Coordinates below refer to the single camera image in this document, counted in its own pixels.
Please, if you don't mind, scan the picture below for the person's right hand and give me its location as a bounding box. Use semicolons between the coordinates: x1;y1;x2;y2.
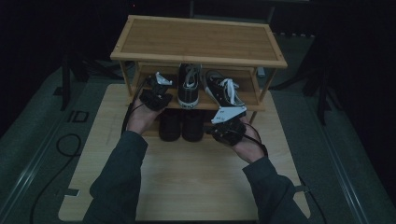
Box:
231;119;266;164

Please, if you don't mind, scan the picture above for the black cable on floor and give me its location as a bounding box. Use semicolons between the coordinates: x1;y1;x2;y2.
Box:
29;133;83;224

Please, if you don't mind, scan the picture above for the black white canvas sneaker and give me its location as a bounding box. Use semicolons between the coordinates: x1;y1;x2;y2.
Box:
177;63;204;110
203;69;248;109

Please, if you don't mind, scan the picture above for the left hand-held gripper cable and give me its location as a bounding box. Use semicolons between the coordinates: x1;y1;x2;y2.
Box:
120;78;148;135

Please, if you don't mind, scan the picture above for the right hand-held gripper cable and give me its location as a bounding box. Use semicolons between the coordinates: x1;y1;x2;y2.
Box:
244;121;270;158

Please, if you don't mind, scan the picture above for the wooden shoe rack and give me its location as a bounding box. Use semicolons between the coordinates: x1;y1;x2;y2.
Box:
109;14;289;141

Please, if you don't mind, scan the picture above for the hand-held gripper cable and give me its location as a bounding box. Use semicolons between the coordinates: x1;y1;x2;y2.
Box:
244;121;270;158
120;78;148;135

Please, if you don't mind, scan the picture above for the person's left hand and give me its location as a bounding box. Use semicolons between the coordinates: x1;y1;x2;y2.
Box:
125;99;164;136

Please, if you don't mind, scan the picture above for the black mesh lace-up shoe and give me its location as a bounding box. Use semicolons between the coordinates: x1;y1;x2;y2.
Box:
181;108;209;143
158;108;182;143

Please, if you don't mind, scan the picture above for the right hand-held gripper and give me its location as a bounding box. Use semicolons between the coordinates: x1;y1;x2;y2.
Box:
206;105;248;147

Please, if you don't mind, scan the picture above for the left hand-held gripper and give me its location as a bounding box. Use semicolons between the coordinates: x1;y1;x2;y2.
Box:
138;71;174;112

